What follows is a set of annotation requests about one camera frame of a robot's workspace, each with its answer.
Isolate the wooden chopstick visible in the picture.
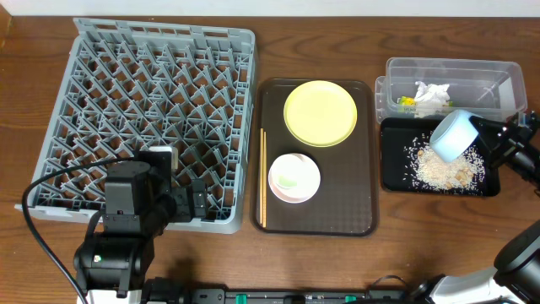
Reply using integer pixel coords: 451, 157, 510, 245
262, 130, 267, 228
258, 128, 264, 228

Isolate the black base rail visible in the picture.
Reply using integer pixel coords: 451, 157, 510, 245
141, 276, 419, 304

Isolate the yellow round plate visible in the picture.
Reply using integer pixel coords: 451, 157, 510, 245
283, 80, 358, 148

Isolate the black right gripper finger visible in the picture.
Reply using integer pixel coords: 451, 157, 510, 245
488, 145, 505, 169
469, 116, 505, 146

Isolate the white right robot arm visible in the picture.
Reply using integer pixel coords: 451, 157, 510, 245
410, 110, 539, 303

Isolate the spilled rice food waste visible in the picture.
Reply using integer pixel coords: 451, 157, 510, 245
402, 133, 486, 193

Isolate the crumpled white napkin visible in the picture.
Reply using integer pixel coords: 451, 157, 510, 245
413, 81, 451, 118

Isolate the dark brown serving tray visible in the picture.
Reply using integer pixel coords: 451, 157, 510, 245
257, 79, 380, 237

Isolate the grey plastic dishwasher rack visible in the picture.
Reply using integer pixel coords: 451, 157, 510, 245
29, 18, 257, 234

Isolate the yellow green wrapper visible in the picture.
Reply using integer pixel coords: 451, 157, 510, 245
397, 96, 417, 114

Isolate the wooden chopstick left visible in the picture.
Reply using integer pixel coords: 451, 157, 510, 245
258, 128, 264, 228

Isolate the black waste tray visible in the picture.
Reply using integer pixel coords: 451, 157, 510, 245
381, 118, 500, 197

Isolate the light blue bowl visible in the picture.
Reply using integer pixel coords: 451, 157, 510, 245
429, 110, 478, 163

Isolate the wooden chopstick right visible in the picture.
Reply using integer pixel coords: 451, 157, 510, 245
262, 130, 267, 228

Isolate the clear plastic waste bin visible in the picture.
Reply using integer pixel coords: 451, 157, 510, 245
375, 57, 527, 122

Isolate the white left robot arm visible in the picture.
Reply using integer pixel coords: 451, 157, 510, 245
73, 146, 208, 300

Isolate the pink white bowl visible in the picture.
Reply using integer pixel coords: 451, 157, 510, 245
268, 153, 321, 204

